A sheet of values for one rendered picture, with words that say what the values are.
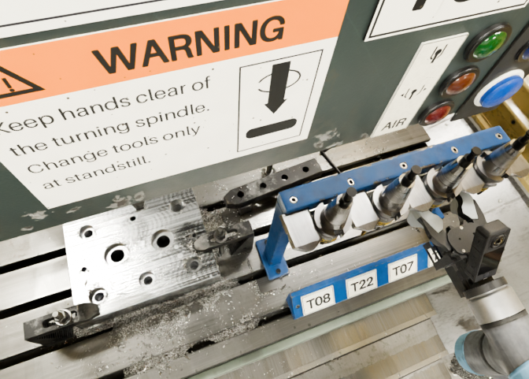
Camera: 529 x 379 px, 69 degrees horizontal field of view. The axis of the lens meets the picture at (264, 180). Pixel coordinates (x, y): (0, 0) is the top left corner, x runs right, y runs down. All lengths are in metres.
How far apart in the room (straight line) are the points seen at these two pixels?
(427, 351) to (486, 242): 0.58
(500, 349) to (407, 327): 0.46
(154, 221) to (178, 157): 0.68
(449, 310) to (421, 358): 0.16
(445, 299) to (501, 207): 0.32
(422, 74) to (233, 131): 0.12
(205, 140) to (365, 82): 0.09
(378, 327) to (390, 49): 0.97
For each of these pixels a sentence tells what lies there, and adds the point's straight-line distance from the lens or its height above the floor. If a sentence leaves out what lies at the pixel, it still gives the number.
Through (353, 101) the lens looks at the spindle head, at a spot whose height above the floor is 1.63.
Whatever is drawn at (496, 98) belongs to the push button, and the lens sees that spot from 0.33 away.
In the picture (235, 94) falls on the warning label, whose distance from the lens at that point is 0.19.
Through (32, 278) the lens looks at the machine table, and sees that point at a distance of 1.03.
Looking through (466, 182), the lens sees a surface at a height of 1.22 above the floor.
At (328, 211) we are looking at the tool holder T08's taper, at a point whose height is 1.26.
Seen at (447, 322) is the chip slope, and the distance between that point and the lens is 1.26.
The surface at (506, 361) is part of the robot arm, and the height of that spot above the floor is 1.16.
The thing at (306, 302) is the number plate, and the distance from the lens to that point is 0.89.
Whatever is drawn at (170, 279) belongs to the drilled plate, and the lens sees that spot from 0.85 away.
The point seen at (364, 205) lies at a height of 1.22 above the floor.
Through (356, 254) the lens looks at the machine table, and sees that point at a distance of 0.99.
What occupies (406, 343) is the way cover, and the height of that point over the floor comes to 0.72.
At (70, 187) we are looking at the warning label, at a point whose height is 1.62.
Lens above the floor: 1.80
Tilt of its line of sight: 61 degrees down
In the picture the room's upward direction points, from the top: 9 degrees clockwise
